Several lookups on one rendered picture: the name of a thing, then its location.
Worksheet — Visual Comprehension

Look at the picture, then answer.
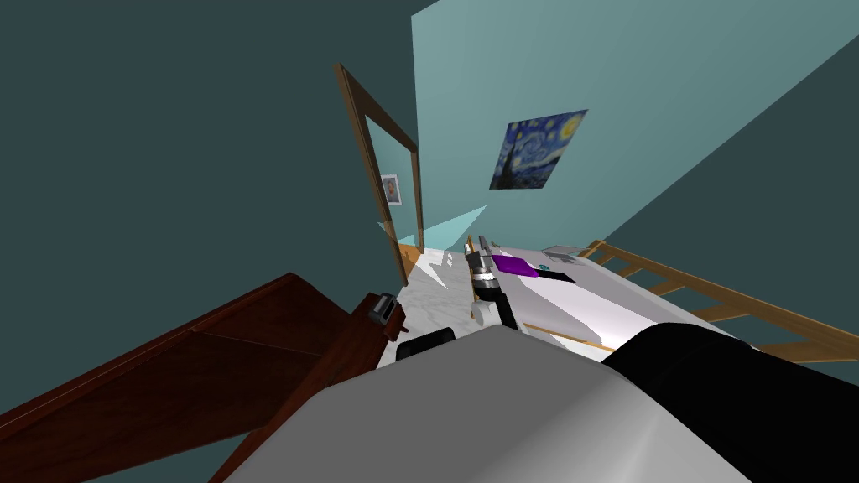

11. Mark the blue starry night painting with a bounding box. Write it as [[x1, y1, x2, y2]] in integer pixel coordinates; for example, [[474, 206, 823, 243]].
[[487, 108, 590, 192]]

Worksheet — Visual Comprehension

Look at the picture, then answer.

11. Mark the small black grey box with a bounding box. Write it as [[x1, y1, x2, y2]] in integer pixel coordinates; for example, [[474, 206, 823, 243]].
[[368, 291, 402, 327]]

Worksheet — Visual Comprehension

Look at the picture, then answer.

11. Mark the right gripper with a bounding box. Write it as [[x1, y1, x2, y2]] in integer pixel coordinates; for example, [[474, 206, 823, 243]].
[[464, 234, 498, 273]]

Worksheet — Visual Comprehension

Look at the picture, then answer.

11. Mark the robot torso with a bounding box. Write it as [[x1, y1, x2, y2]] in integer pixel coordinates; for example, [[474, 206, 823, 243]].
[[221, 325, 754, 483]]

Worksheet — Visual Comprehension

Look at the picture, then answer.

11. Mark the dark red wooden cabinet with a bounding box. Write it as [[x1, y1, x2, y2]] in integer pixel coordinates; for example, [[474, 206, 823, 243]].
[[0, 271, 409, 483]]

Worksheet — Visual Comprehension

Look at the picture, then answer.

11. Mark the purple book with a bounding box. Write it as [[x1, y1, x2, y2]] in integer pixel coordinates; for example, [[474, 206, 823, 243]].
[[491, 254, 541, 278]]

